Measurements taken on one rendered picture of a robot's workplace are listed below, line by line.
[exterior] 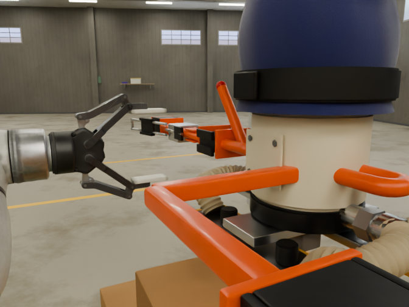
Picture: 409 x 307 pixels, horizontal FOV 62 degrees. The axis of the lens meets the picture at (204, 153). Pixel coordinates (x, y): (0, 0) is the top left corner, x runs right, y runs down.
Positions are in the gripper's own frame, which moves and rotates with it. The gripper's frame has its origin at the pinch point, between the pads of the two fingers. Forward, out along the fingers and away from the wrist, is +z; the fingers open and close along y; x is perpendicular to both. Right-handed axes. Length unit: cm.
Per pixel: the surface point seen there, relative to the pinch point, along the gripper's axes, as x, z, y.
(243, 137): 9.4, 13.8, -1.6
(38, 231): -278, -23, 124
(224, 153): 5.6, 12.0, 1.9
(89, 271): -181, 8, 124
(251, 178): 31.7, 0.0, -0.6
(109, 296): -60, -1, 69
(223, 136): 5.6, 11.5, -1.6
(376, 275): 55, -9, -3
